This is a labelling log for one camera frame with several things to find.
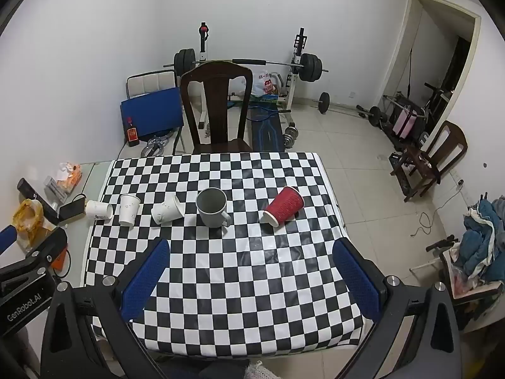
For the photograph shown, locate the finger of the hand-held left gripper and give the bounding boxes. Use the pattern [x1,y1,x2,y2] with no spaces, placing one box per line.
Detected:
[0,224,19,256]
[0,227,68,283]

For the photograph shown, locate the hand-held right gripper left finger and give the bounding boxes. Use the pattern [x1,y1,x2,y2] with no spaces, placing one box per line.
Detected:
[40,238,171,379]

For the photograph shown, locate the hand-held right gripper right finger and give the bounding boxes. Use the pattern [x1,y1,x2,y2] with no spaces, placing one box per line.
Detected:
[332,239,463,379]

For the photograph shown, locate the white paper cup with marks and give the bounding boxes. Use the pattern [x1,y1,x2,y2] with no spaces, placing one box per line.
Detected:
[151,194,185,226]

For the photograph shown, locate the red ribbed paper cup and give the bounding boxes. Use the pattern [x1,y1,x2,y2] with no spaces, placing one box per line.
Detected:
[258,185,305,227]

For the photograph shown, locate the yellow plastic bag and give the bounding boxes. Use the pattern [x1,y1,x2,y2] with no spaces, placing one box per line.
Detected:
[13,199,56,247]

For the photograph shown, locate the black phone with gold edge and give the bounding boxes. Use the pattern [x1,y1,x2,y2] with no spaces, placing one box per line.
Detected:
[58,196,87,222]

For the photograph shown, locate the long black box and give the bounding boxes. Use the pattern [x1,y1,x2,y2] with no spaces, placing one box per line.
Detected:
[17,178,61,224]

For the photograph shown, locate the clear plastic box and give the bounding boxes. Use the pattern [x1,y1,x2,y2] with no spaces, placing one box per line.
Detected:
[43,175,72,203]

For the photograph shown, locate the orange tissue packet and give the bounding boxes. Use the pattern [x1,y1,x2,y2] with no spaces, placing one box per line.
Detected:
[55,161,83,191]

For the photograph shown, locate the black white checkered tablecloth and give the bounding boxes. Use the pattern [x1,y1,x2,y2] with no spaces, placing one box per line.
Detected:
[81,151,365,358]

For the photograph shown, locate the grey ceramic mug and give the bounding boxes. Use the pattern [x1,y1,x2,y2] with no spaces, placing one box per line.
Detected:
[196,187,233,229]

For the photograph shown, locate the white clothes rack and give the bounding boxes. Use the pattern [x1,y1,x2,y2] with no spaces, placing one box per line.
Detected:
[409,235,505,334]

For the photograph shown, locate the white shoe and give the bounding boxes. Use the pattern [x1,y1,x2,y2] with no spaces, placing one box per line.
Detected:
[244,361,277,379]

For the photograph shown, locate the pile of clothes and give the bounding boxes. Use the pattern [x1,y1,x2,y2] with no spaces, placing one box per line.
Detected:
[460,196,505,287]

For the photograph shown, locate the chrome weight plates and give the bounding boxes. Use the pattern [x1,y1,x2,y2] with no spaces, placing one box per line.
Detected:
[141,133,173,157]

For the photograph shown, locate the brown bottle with red cap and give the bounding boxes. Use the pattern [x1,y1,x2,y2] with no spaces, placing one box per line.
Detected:
[126,117,140,145]

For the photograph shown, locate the chrome dumbbell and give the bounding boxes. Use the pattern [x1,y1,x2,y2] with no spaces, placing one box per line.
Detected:
[282,125,301,149]

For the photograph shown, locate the dark wooden chair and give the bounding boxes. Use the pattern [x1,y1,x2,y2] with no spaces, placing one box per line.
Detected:
[390,120,469,203]
[179,62,254,154]

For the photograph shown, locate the pink suitcase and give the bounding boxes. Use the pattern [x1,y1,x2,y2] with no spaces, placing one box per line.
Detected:
[392,108,419,140]

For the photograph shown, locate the blue flat board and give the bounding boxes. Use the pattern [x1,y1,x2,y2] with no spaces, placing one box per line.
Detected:
[120,87,184,138]

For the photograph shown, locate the small barbell with black plates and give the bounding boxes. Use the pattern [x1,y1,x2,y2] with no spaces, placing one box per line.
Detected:
[315,92,390,128]

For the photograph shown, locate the white padded chair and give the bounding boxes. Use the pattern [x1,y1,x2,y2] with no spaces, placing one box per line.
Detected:
[126,70,187,154]

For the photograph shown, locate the black exercise machine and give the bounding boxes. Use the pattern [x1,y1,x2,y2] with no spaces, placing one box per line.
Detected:
[383,82,455,143]

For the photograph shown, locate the white weight bench rack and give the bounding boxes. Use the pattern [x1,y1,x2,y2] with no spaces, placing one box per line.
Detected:
[196,21,309,137]

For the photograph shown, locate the white printed plastic bag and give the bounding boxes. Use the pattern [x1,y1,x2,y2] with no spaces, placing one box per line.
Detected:
[251,72,283,99]

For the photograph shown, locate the black floor cable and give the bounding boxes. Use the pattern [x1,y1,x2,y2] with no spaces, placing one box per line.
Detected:
[409,181,465,240]

